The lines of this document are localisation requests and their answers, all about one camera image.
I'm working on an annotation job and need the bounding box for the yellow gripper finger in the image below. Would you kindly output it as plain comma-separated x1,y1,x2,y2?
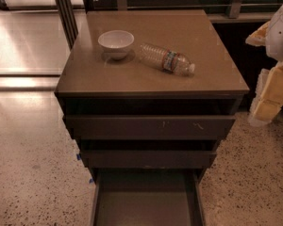
245,22,270,47
248,62,283,126

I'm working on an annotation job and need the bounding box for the clear plastic water bottle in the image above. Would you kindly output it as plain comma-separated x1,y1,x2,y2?
140,43,195,76

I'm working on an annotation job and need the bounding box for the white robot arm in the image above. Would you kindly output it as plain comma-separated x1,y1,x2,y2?
245,5,283,126

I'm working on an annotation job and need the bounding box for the brown drawer cabinet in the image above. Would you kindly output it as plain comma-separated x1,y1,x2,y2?
55,10,248,178

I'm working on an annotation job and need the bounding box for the open bottom drawer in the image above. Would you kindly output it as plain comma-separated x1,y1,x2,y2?
90,169,206,226

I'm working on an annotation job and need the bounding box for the middle drawer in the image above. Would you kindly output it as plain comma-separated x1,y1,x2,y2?
80,150,217,169

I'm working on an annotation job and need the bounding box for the top drawer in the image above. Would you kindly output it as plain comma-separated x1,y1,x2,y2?
64,115,235,140

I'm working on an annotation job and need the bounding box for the white ceramic bowl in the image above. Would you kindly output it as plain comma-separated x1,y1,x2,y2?
98,30,135,60

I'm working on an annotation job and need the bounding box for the blue tape piece upper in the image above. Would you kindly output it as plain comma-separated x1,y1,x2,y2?
76,153,81,160

